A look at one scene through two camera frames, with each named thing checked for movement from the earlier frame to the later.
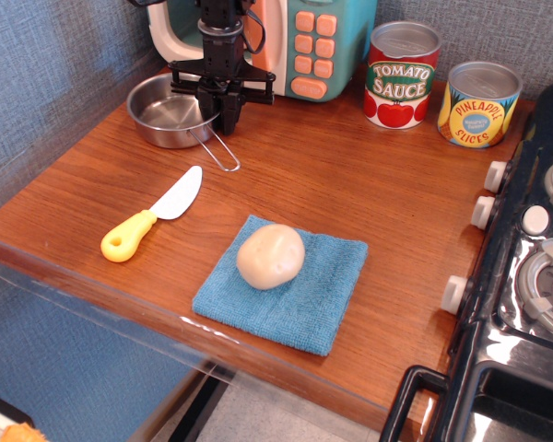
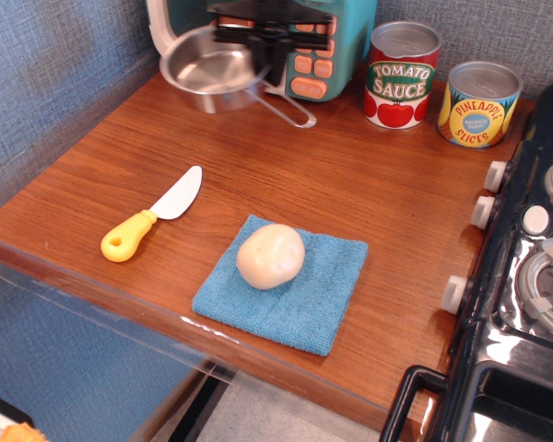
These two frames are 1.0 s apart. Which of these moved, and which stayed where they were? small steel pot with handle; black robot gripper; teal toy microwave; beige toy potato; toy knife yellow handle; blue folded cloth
Moved: small steel pot with handle; black robot gripper
Stayed: teal toy microwave; beige toy potato; toy knife yellow handle; blue folded cloth
